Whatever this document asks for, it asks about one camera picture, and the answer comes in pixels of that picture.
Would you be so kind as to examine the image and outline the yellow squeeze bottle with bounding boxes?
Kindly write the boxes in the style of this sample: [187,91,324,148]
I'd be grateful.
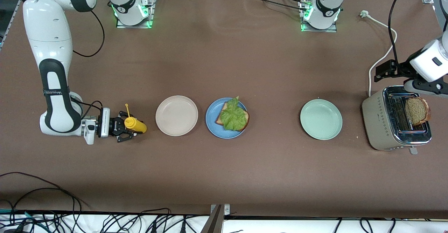
[124,103,148,134]

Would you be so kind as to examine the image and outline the green lettuce leaf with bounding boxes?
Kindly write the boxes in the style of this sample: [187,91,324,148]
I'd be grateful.
[219,96,248,131]

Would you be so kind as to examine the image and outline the brown bread slice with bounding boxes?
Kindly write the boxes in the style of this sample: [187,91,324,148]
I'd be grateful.
[405,97,432,126]
[215,102,250,132]

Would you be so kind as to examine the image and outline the beige plate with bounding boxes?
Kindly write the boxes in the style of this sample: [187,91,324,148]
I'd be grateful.
[155,95,198,137]

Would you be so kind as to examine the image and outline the pale green plate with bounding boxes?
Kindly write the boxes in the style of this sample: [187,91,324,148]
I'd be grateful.
[300,99,343,141]

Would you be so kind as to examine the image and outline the blue plate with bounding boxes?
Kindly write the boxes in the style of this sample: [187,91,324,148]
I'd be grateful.
[205,97,249,139]

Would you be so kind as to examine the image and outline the beige chrome toaster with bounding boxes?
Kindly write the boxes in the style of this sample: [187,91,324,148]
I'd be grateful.
[362,85,433,155]

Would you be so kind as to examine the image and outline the white toaster power cord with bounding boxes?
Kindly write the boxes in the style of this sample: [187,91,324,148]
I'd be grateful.
[360,11,398,97]

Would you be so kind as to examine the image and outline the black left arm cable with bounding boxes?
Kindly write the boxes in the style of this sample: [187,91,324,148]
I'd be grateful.
[387,0,415,68]

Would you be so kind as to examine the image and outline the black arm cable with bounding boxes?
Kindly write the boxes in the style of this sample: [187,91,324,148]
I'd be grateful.
[72,11,105,121]
[387,0,415,68]

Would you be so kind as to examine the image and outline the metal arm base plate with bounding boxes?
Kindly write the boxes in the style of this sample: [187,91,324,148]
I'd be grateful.
[115,0,155,29]
[299,0,338,33]

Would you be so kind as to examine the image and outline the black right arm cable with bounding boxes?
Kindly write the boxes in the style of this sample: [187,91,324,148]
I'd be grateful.
[72,11,105,121]

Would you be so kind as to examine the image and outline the long black looped cable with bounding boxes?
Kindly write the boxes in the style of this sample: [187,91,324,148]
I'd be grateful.
[0,172,90,214]

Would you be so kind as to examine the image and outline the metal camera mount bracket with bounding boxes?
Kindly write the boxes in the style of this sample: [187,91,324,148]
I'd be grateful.
[201,204,231,233]

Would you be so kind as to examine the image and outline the black cable on table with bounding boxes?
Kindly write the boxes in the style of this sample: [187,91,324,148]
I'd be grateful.
[249,0,309,12]

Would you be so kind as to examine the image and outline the aluminium frame rail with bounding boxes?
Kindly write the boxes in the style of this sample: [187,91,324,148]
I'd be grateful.
[9,0,23,25]

